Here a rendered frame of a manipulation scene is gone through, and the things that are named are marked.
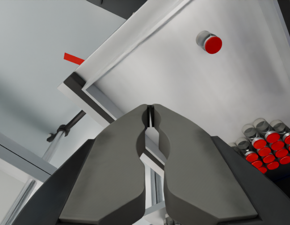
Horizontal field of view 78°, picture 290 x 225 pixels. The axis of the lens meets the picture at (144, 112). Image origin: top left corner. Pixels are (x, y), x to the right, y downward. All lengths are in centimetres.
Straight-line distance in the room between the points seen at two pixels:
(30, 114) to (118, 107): 133
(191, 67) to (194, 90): 4
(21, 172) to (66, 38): 78
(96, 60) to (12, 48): 116
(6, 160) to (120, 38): 94
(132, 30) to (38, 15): 105
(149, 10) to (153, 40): 4
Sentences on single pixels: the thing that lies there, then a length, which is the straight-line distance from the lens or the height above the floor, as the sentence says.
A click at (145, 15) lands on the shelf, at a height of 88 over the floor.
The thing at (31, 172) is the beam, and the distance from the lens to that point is 114.
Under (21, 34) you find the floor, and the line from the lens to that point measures 138.
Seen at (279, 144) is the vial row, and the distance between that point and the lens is 39.
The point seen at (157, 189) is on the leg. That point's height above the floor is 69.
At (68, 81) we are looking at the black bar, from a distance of 30.
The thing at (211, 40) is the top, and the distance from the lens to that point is 25.
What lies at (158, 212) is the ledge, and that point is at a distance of 58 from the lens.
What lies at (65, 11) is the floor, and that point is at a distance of 124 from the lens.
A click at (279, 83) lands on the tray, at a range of 37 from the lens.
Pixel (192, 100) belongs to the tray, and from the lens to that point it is 32.
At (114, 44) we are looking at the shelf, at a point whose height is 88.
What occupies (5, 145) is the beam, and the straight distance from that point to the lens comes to 115.
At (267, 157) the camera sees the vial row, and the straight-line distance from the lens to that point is 40.
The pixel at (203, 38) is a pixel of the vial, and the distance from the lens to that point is 26.
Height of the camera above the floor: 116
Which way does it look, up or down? 58 degrees down
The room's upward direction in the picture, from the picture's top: 180 degrees clockwise
